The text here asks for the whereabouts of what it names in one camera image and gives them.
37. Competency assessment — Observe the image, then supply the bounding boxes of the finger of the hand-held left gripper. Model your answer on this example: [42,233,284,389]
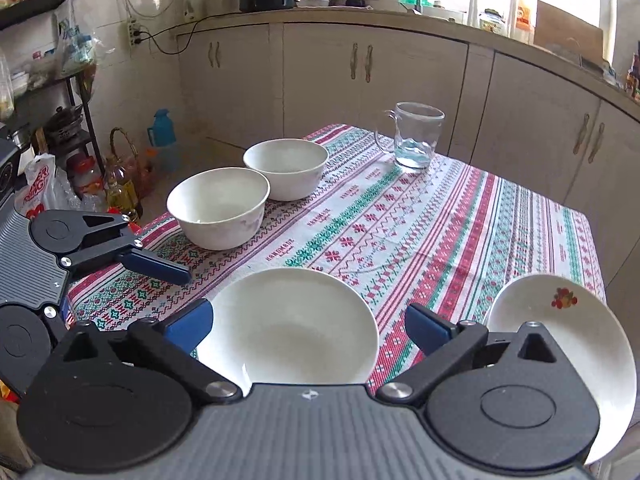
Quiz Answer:
[42,305,76,333]
[60,212,193,287]

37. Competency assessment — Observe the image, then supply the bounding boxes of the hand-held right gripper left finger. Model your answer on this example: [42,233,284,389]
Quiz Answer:
[60,298,244,403]

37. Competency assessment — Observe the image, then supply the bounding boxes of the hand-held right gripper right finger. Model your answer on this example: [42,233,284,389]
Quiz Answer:
[375,302,573,406]

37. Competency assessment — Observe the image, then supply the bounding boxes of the white ceramic bowl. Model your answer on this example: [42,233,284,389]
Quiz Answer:
[243,138,329,202]
[166,167,271,251]

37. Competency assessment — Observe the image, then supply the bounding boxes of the small plain white plate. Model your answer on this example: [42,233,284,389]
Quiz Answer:
[196,267,380,396]

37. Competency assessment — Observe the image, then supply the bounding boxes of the white fruit-print deep plate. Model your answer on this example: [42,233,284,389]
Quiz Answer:
[486,274,637,466]

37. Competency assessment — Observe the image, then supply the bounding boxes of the cooking oil bottle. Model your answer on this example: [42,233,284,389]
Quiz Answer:
[105,157,138,216]

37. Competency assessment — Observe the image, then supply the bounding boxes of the white red-print plastic bag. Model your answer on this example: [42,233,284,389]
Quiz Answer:
[14,152,57,218]

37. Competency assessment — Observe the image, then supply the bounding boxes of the wicker basket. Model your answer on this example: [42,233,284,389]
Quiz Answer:
[107,127,157,197]

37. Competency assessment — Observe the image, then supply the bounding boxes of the red-lid plastic jar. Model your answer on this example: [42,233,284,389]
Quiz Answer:
[67,152,107,202]

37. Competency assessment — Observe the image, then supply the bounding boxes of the patterned striped tablecloth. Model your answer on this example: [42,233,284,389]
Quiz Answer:
[65,123,607,396]

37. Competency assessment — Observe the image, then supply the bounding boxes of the blue thermos jug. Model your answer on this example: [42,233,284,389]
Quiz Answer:
[146,108,181,173]

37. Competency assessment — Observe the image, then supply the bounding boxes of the dark wok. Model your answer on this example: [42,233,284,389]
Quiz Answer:
[45,105,86,146]

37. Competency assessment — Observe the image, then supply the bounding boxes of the clear glass mug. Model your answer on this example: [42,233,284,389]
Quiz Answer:
[375,102,446,170]

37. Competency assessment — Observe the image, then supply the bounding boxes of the clear hanging plastic bag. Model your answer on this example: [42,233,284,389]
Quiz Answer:
[54,0,99,79]

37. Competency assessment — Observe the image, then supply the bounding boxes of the black metal shelf rack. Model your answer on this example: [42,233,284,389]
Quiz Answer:
[0,0,101,176]

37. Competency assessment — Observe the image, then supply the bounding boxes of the white countertop appliance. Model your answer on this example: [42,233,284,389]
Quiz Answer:
[202,0,242,17]

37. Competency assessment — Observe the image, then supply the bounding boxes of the dark sauce bottle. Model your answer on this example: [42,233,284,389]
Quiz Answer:
[625,52,640,101]

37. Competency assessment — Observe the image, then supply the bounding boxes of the clear plastic jug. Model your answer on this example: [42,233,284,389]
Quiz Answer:
[507,0,536,43]

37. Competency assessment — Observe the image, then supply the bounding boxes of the brown cardboard box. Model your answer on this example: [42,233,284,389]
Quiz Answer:
[534,0,605,63]

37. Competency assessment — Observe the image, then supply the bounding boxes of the black power cable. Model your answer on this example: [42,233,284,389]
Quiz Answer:
[135,9,246,56]

